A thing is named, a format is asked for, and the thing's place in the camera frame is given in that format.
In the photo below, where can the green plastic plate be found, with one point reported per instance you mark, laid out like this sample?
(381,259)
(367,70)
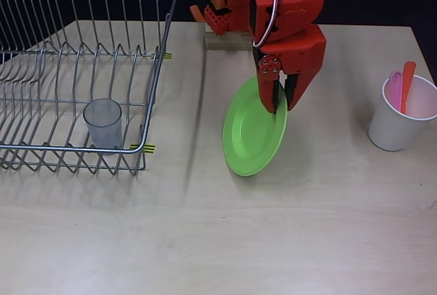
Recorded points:
(252,138)

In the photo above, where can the pink plastic fork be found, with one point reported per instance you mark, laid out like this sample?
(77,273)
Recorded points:
(395,86)

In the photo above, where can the orange plastic knife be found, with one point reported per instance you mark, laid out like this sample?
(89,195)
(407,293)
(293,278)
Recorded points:
(407,80)

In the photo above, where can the translucent grey plastic cup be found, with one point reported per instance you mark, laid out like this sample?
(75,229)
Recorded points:
(102,127)

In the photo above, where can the red robot arm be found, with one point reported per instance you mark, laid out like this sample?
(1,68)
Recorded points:
(290,8)

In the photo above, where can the wooden base block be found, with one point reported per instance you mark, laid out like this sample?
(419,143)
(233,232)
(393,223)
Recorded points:
(225,41)

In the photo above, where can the white paper cup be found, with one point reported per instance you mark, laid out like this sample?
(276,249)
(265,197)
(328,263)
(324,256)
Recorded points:
(392,127)

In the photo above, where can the short yellow black tape marker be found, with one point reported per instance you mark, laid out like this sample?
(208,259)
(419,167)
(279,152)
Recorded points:
(168,56)

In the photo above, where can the long yellow black tape marker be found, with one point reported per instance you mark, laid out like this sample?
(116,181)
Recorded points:
(145,149)

